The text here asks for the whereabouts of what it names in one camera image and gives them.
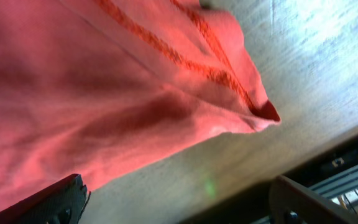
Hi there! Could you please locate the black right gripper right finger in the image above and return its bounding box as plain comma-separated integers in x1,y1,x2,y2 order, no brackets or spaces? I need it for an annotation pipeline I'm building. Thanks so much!
268,176,358,224

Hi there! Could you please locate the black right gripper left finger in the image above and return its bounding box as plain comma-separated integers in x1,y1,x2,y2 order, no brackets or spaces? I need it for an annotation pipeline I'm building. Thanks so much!
0,174,91,224

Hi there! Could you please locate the orange McKinney Boyd soccer t-shirt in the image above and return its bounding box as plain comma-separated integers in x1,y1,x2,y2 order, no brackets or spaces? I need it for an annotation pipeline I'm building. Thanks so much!
0,0,280,211

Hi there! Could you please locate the grey aluminium frame rail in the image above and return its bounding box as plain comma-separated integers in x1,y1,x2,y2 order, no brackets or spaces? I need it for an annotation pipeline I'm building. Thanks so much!
250,155,358,224

